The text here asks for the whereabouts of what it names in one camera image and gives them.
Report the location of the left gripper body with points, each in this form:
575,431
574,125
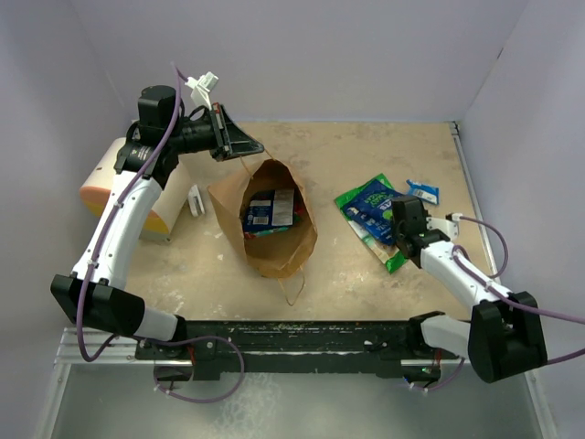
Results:
208,134

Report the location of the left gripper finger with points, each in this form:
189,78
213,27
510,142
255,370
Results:
233,130
244,147

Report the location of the blue Burts chilli bag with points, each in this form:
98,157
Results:
269,210

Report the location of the brown paper bag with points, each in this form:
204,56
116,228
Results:
282,255

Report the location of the blue Kettle chips bag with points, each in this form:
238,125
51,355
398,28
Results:
371,208

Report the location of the green white snack packet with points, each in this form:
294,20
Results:
389,255

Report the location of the blue snack packet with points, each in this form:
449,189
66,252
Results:
425,192

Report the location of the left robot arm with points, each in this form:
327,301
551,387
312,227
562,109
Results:
93,294

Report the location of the small white clip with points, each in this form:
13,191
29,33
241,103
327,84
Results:
195,202

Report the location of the red green Fox's candy packet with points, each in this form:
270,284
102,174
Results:
249,234

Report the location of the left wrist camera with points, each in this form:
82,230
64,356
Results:
201,89

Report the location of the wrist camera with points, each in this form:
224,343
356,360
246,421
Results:
201,89
448,225

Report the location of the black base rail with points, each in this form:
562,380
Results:
386,349

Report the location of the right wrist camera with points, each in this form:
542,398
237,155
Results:
448,225

